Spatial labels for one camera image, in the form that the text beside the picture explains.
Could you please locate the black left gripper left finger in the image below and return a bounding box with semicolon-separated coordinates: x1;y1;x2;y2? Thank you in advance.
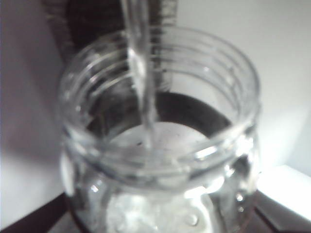
0;192;76;233

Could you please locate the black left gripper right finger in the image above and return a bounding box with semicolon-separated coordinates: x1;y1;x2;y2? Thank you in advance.
252;191;311;233

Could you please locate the glass jar with red belts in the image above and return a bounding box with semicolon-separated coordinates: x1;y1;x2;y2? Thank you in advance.
56;25;263;233

